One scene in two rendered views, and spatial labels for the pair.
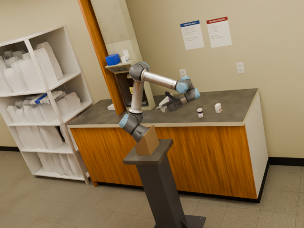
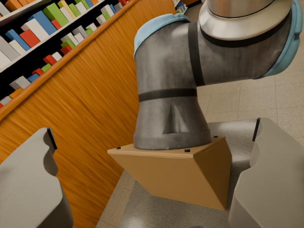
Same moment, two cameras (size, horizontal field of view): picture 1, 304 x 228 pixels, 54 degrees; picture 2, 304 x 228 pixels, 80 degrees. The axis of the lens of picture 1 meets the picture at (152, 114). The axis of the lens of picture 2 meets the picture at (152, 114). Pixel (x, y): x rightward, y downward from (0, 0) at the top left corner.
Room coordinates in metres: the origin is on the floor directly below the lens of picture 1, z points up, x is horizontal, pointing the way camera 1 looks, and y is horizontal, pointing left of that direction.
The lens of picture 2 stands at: (2.22, -0.15, 1.32)
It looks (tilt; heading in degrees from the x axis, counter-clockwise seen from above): 34 degrees down; 101
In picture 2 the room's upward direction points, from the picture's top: 34 degrees counter-clockwise
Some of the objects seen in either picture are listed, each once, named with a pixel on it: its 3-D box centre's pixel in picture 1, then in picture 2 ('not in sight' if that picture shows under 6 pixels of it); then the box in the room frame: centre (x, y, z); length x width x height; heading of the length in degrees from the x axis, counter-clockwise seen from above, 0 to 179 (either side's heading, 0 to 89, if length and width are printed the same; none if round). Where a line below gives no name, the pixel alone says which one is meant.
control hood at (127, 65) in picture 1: (121, 67); not in sight; (3.04, 0.16, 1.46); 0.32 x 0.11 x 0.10; 56
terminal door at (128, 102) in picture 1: (131, 90); not in sight; (3.08, 0.13, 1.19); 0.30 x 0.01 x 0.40; 55
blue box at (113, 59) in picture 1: (112, 59); not in sight; (3.09, 0.23, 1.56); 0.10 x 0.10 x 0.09; 56
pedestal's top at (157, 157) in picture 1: (149, 151); (195, 177); (2.17, 0.11, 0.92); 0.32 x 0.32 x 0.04; 59
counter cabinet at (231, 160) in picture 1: (166, 145); not in sight; (3.05, -0.05, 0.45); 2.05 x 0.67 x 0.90; 56
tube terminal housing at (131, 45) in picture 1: (134, 73); not in sight; (3.19, 0.06, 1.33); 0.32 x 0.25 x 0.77; 56
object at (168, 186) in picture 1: (163, 196); not in sight; (2.17, 0.11, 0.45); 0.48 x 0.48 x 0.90; 59
